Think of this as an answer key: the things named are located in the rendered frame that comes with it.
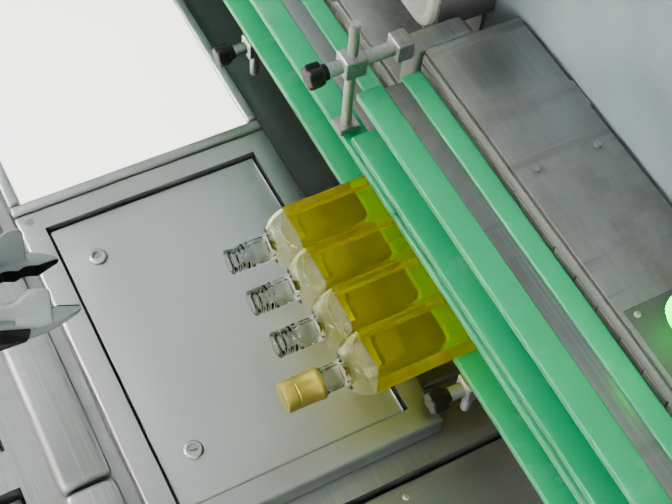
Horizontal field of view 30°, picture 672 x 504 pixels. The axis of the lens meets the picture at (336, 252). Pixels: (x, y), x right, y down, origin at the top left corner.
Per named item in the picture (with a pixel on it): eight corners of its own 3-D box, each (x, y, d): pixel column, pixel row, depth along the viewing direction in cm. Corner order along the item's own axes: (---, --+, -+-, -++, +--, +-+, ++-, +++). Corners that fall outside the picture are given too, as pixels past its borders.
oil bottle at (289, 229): (419, 178, 149) (256, 241, 142) (425, 149, 144) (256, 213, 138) (443, 213, 146) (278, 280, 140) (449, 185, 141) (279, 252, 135)
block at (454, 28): (445, 68, 147) (393, 87, 145) (456, 10, 139) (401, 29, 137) (461, 89, 145) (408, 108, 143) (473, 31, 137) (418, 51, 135)
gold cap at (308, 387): (323, 375, 127) (285, 391, 126) (331, 403, 129) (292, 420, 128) (309, 360, 130) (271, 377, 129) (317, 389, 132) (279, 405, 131)
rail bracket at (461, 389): (514, 366, 144) (414, 411, 140) (525, 336, 139) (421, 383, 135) (533, 394, 143) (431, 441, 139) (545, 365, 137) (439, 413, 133)
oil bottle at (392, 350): (496, 291, 140) (327, 364, 134) (505, 264, 136) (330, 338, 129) (523, 330, 138) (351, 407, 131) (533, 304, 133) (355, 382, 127)
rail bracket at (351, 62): (392, 98, 146) (296, 133, 142) (407, -7, 132) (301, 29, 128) (405, 116, 145) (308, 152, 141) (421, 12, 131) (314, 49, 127)
